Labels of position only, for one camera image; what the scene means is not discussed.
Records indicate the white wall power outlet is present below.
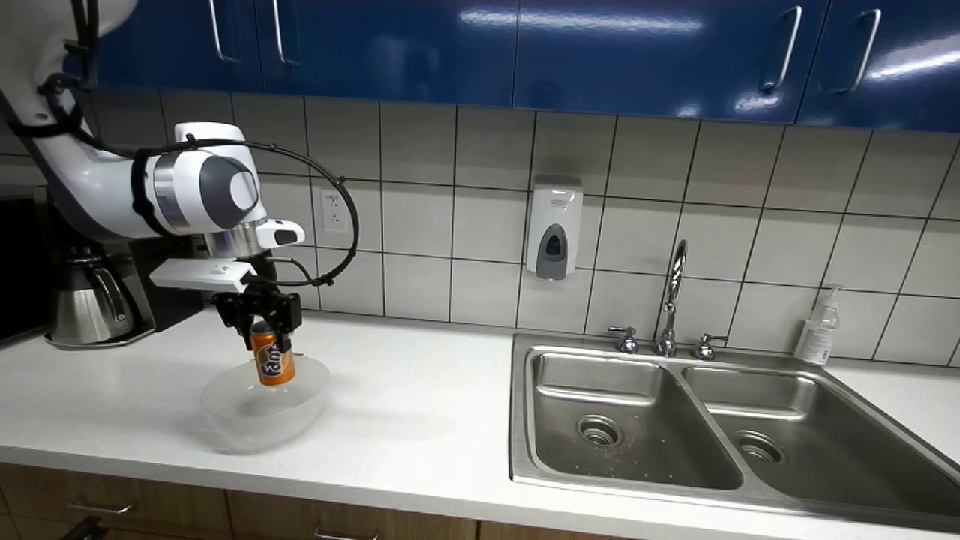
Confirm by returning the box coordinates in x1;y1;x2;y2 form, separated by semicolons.
315;184;357;244

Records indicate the white wall soap dispenser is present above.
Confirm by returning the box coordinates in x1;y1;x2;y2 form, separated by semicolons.
523;176;584;284

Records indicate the clear dish soap bottle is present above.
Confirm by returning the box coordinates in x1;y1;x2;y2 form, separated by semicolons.
793;283;842;370

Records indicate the wooden lower cabinet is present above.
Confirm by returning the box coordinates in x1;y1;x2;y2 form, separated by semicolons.
0;460;641;540

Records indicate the black drip coffee maker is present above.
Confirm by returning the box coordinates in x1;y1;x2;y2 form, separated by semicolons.
0;192;215;349

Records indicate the orange Fanta soda can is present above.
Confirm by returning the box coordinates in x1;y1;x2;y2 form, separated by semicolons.
248;316;301;390

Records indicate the clear plastic bowl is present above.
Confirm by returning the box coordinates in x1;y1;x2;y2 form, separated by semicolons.
198;351;332;457

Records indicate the stainless steel double sink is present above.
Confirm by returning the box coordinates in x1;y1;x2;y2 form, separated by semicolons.
507;333;960;535

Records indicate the silver cabinet door handle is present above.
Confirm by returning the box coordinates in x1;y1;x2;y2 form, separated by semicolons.
846;5;887;95
267;0;294;65
203;0;231;65
763;4;808;95

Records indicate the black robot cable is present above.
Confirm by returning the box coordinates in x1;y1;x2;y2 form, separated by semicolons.
127;138;364;295

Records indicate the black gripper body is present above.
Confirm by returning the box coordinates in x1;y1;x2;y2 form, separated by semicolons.
213;248;305;333

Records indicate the chrome sink faucet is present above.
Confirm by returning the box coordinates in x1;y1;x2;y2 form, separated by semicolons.
609;233;731;363

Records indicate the stainless steel coffee carafe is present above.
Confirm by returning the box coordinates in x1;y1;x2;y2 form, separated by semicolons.
49;244;145;351

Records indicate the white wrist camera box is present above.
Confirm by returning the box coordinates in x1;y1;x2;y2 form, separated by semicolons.
147;255;260;298

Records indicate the blue upper wall cabinet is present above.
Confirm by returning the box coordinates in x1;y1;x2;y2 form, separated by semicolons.
61;0;960;134

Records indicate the silver drawer handle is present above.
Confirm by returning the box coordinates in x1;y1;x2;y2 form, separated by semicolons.
63;497;134;522

